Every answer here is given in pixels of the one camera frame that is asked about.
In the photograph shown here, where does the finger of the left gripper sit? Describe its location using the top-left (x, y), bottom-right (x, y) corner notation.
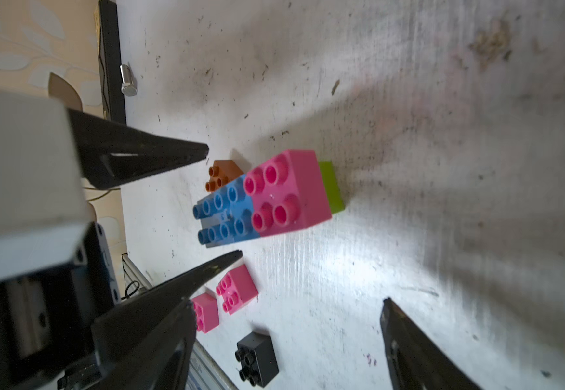
top-left (67, 109), bottom-right (209, 190)

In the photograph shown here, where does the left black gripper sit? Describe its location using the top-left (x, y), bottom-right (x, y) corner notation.
top-left (0, 223), bottom-right (243, 389)

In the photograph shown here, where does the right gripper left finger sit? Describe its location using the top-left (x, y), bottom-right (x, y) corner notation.
top-left (57, 298), bottom-right (196, 389)

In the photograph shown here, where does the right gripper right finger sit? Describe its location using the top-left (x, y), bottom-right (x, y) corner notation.
top-left (380, 298), bottom-right (479, 389)

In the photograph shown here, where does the light blue long lego brick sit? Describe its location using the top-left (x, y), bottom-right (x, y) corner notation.
top-left (192, 175), bottom-right (261, 248)

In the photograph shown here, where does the pink lego brick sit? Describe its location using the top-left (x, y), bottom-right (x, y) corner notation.
top-left (243, 149), bottom-right (332, 237)
top-left (215, 265), bottom-right (258, 315)
top-left (191, 292), bottom-right (220, 333)

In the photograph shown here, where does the green lego brick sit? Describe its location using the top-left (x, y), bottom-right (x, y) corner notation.
top-left (318, 161), bottom-right (345, 215)

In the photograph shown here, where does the black lego brick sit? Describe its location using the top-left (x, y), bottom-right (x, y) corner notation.
top-left (235, 331), bottom-right (279, 388)

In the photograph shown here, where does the orange lego brick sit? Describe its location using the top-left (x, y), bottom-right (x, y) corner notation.
top-left (205, 160), bottom-right (243, 193)

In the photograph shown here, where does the metal bolt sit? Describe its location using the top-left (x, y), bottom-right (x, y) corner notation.
top-left (120, 63), bottom-right (138, 97)

